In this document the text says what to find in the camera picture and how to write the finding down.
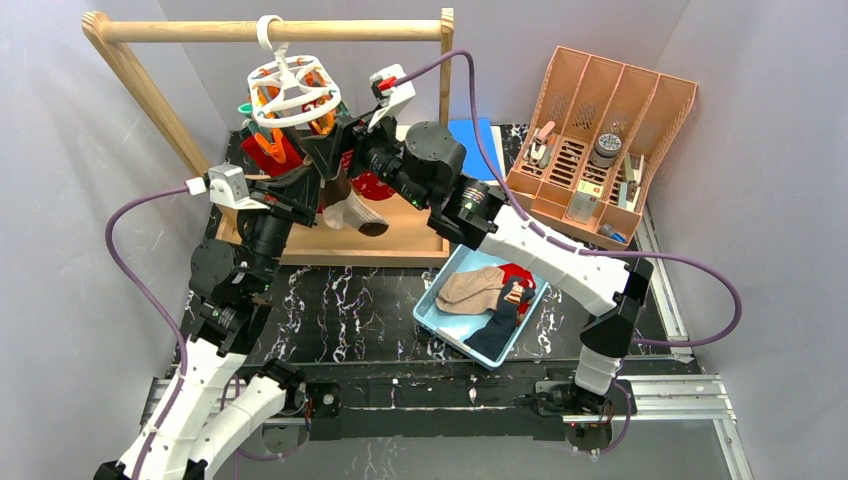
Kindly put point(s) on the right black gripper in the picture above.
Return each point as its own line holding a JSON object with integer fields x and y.
{"x": 346, "y": 145}

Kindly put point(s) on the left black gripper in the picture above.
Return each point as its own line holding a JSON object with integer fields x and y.
{"x": 284, "y": 205}

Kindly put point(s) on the brown striped sock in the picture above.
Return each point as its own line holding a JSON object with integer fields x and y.
{"x": 342, "y": 207}

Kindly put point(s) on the white sock hanger with clips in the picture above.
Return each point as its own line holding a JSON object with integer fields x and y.
{"x": 287, "y": 92}

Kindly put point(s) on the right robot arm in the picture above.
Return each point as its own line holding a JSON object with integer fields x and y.
{"x": 425, "y": 169}

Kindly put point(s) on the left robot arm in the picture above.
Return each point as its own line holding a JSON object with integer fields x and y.
{"x": 194, "y": 429}

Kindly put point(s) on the wooden clothes rack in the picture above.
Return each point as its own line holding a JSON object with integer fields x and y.
{"x": 409, "y": 242}

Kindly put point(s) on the red santa hanging sock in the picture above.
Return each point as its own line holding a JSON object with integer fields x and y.
{"x": 362, "y": 181}

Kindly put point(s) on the long red hanging sock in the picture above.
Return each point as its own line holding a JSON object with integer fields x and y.
{"x": 265, "y": 156}

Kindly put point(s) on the blue folder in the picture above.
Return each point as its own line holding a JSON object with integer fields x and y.
{"x": 474, "y": 165}

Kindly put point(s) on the beige sock in basket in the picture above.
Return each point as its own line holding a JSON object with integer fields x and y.
{"x": 471, "y": 292}

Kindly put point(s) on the stapler in organizer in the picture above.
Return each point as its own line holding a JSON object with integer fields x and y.
{"x": 540, "y": 144}

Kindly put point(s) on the light blue plastic basket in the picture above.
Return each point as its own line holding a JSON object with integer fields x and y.
{"x": 454, "y": 329}

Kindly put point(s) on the red sock in basket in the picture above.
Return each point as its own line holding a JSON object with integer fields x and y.
{"x": 519, "y": 288}

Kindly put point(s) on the navy sock in basket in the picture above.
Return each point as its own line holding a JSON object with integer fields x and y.
{"x": 490, "y": 340}

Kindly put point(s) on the white small box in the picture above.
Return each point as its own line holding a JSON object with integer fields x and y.
{"x": 584, "y": 202}

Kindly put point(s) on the pink desk file organizer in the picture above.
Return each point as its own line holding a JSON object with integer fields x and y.
{"x": 588, "y": 95}

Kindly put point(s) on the grey round tin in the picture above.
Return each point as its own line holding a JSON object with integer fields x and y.
{"x": 606, "y": 150}

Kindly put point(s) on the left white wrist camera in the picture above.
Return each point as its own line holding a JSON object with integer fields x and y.
{"x": 226, "y": 186}

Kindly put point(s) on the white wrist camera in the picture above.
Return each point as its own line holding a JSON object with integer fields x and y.
{"x": 226, "y": 186}
{"x": 391, "y": 97}

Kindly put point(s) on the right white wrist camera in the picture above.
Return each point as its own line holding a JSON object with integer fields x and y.
{"x": 391, "y": 97}

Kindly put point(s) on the metal base rail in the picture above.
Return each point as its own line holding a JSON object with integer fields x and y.
{"x": 522, "y": 401}

